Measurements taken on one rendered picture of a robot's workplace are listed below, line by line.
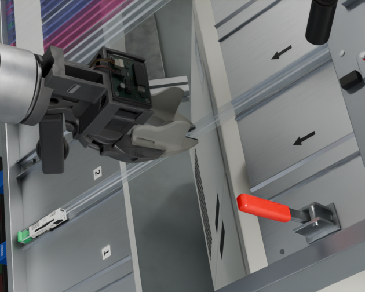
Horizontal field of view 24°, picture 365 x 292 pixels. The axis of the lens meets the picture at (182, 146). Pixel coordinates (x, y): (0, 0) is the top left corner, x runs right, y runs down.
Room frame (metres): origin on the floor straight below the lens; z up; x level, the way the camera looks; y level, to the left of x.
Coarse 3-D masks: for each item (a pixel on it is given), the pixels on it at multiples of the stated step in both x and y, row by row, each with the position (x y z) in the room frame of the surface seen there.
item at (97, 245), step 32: (32, 128) 0.64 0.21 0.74; (64, 128) 0.62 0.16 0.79; (64, 160) 0.57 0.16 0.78; (96, 160) 0.54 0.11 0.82; (32, 192) 0.54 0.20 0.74; (64, 192) 0.52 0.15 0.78; (128, 192) 0.49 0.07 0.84; (32, 224) 0.49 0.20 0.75; (64, 224) 0.47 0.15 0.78; (96, 224) 0.46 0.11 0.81; (128, 224) 0.44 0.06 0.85; (32, 256) 0.45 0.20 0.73; (64, 256) 0.43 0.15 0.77; (96, 256) 0.42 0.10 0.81; (128, 256) 0.40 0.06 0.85; (32, 288) 0.41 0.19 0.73; (64, 288) 0.39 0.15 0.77; (96, 288) 0.38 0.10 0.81; (128, 288) 0.36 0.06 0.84
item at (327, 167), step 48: (240, 0) 0.65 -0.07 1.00; (288, 0) 0.62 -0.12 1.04; (240, 48) 0.59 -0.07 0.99; (288, 48) 0.56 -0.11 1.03; (288, 96) 0.50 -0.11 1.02; (336, 96) 0.48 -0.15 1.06; (288, 144) 0.45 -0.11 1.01; (336, 144) 0.43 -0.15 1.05; (288, 192) 0.40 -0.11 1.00; (336, 192) 0.38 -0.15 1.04; (288, 240) 0.35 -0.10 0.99
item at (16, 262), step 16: (0, 0) 0.89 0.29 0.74; (0, 16) 0.85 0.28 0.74; (0, 32) 0.82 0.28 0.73; (16, 128) 0.66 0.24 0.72; (16, 144) 0.63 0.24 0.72; (16, 160) 0.60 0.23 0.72; (16, 192) 0.55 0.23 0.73; (16, 208) 0.52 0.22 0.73; (16, 224) 0.50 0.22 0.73; (16, 240) 0.47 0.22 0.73; (16, 256) 0.45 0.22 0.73; (16, 272) 0.43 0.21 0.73; (16, 288) 0.41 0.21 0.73
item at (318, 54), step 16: (320, 48) 0.53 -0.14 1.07; (288, 64) 0.53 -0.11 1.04; (304, 64) 0.52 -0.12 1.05; (272, 80) 0.52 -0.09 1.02; (288, 80) 0.52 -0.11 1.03; (240, 96) 0.52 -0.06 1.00; (256, 96) 0.51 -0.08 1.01; (224, 112) 0.51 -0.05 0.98; (192, 128) 0.51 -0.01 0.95; (208, 128) 0.51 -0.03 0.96; (160, 160) 0.50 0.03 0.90; (112, 176) 0.50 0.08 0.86; (128, 176) 0.49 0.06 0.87; (96, 192) 0.49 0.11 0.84; (64, 208) 0.49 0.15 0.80; (80, 208) 0.48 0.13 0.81
